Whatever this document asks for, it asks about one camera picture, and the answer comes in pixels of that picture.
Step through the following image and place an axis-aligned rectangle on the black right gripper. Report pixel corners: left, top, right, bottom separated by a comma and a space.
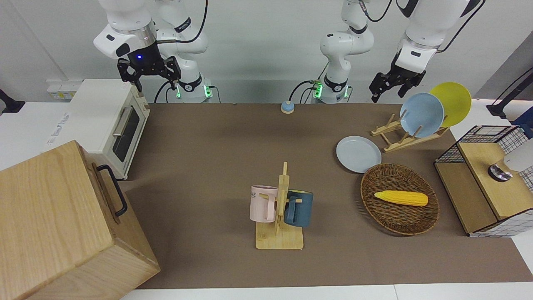
118, 42, 182, 92

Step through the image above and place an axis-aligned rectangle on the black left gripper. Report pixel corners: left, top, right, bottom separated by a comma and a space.
369, 67, 426, 103

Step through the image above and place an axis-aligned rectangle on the gray plate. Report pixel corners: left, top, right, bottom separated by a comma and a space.
336, 136, 382, 174

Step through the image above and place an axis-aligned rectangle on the light blue plate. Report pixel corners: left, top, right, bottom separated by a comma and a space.
400, 92, 445, 138

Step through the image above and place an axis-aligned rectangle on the wooden plate rack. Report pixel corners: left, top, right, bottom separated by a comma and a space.
371, 113, 450, 153

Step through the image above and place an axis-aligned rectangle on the yellow plate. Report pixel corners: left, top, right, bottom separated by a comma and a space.
429, 82, 472, 128

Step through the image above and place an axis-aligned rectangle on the white toaster oven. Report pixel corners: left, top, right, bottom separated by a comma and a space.
45, 79, 151, 180

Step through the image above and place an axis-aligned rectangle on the brown table mat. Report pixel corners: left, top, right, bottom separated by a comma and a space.
121, 103, 533, 290

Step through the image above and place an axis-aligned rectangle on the yellow corn cob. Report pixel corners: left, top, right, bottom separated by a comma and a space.
374, 190, 429, 207

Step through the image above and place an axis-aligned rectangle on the brown wicker basket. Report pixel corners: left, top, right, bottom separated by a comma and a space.
360, 163, 440, 236

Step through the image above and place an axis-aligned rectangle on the blue plastic object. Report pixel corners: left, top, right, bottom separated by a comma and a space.
513, 118, 533, 139

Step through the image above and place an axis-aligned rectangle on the white cylinder device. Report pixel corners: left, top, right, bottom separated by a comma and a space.
488, 137, 533, 182

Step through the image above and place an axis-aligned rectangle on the dark blue mug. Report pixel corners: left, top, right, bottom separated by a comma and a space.
284, 190, 314, 228

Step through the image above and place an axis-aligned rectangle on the pink mug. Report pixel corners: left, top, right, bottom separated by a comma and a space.
249, 185, 279, 223

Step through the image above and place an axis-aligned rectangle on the light wooden box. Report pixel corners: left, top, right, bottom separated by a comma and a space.
0, 140, 161, 300

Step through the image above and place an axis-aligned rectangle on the wooden mug tree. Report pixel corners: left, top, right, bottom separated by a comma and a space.
255, 162, 304, 250

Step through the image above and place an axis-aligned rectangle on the black right base cable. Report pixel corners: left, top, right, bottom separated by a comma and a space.
153, 79, 177, 103

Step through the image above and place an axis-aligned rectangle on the black base cable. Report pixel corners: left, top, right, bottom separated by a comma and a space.
289, 71, 323, 104
153, 79, 177, 103

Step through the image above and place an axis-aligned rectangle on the silver toaster door handle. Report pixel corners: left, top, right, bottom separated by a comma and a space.
112, 106, 134, 138

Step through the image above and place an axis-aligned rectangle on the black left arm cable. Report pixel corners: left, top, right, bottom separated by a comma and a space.
361, 0, 394, 23

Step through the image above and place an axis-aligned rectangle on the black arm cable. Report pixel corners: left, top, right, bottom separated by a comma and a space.
361, 0, 394, 23
157, 0, 209, 44

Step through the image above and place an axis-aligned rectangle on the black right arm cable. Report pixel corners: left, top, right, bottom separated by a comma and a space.
157, 0, 209, 44

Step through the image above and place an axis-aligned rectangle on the black left forearm cable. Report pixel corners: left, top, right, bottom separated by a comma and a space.
435, 0, 486, 54

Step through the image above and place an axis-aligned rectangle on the white wall power outlet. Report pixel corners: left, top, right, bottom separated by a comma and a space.
47, 81, 82, 100

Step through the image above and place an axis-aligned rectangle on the black left base cable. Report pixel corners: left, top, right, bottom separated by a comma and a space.
289, 71, 323, 104

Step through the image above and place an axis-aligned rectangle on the black camera stand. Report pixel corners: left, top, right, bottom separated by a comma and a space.
0, 89, 25, 114
486, 67, 533, 117

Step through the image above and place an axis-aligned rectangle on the black metal box handle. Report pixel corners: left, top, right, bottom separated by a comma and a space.
94, 164, 128, 218

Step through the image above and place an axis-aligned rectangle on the wire grid wooden shelf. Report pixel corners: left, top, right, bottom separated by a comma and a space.
434, 125, 533, 238

